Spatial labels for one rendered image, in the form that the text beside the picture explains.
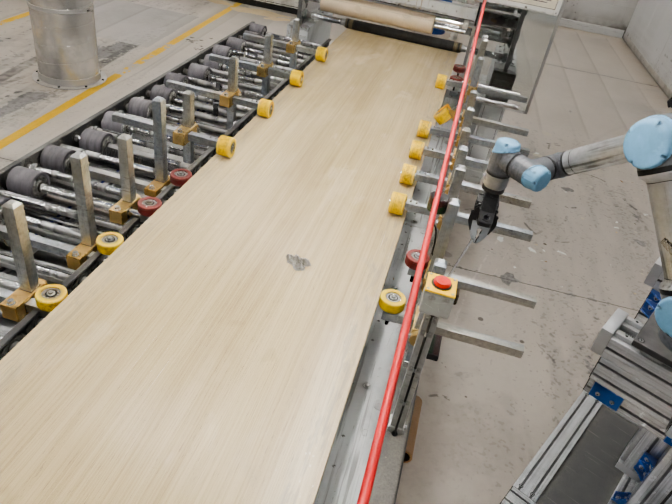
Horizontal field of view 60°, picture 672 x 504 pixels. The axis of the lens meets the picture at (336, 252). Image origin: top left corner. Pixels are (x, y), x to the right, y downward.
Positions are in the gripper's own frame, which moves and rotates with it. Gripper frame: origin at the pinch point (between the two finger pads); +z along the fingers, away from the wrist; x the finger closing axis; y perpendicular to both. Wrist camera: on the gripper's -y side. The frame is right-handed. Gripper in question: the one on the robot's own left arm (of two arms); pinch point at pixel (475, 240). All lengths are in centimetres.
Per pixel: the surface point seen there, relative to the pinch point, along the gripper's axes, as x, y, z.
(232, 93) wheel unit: 120, 73, 1
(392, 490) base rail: 7, -79, 29
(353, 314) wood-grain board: 30, -43, 9
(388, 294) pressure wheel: 22.1, -29.6, 8.6
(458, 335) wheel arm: -1.4, -31.4, 14.8
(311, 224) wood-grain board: 55, -4, 9
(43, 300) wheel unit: 108, -74, 8
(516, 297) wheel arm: -18.0, -6.0, 13.4
